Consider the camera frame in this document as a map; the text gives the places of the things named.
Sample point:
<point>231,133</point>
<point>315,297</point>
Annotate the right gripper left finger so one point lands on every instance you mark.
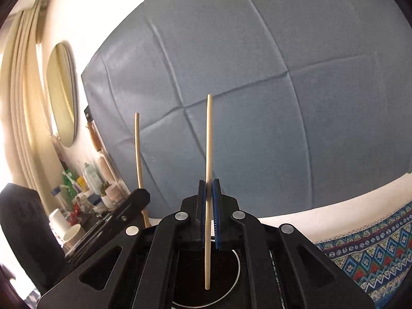
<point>135,270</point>

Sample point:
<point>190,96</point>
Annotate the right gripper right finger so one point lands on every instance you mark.
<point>280,267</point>

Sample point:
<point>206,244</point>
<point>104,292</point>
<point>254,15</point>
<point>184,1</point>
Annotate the wooden chopstick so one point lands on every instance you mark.
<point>208,194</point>
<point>138,161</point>

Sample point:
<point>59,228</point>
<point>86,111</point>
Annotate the white plant pot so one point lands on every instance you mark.
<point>108,203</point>

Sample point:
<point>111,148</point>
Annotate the pink lidded jar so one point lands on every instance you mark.
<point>114,192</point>

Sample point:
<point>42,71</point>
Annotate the green white lotion bottle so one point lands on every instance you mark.
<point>93,179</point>

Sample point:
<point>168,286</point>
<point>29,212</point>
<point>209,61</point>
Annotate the beige mug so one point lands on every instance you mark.
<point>73,235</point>

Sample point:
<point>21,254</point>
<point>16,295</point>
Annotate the white cup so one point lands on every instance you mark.
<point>58,223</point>

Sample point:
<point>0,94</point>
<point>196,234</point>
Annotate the wooden hairbrush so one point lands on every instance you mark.
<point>103,160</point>

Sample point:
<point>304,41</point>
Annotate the patterned blue tablecloth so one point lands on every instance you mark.
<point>378,257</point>

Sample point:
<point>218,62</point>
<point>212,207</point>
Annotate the beige curtain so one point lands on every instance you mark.
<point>25,114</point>

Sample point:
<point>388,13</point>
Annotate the grey backdrop cloth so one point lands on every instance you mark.
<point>311,99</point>

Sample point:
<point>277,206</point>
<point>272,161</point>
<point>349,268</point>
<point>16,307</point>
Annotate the oval wall mirror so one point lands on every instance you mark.
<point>63,92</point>

